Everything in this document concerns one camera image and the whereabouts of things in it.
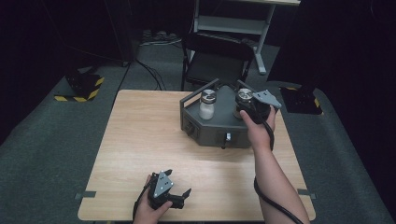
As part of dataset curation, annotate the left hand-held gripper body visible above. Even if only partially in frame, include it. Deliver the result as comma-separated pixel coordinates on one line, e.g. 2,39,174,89
147,170,185,210

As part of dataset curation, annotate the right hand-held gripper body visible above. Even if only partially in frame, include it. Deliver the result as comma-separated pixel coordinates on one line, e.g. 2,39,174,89
247,89,283,125

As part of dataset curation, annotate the glass pepper shaker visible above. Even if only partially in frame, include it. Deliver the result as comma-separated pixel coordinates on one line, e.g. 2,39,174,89
233,87,255,120

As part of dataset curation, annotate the dark grey corner rack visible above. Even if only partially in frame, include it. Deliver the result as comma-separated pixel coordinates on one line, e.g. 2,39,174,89
179,77,280,150

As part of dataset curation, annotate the glass salt shaker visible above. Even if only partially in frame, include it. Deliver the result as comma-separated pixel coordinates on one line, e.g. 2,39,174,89
198,89,218,121

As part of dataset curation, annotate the person's left hand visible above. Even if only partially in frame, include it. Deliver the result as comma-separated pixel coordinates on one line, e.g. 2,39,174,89
133,174,174,224

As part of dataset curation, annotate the person's right hand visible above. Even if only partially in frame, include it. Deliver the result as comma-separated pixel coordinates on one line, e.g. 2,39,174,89
239,105,277,151

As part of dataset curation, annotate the black yellow striped stand base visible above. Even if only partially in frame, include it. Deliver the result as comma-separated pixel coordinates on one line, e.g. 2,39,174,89
53,69,106,104
279,85,324,116

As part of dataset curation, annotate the black folding chair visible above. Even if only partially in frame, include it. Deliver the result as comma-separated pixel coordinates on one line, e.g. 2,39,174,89
180,32,255,91

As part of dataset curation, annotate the grey tape strip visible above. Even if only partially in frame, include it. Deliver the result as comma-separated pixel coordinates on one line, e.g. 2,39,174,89
74,190,97,201
296,188,318,200

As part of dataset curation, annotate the black curtain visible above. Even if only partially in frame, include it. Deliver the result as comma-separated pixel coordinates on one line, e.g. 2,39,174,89
267,0,396,94

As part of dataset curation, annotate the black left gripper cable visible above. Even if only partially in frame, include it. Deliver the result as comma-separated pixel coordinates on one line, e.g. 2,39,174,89
132,180,154,224

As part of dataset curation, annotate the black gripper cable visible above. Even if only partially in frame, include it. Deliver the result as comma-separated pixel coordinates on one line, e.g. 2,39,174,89
132,180,154,224
253,116,305,224

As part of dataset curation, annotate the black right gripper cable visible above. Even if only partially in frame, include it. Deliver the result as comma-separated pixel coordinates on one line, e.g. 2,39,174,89
253,116,305,224

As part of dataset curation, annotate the black floor cable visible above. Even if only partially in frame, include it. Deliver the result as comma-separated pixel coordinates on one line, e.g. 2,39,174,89
134,58,167,91

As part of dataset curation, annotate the power strip with cables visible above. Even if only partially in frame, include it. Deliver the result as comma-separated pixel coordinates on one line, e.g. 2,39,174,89
139,28,183,48

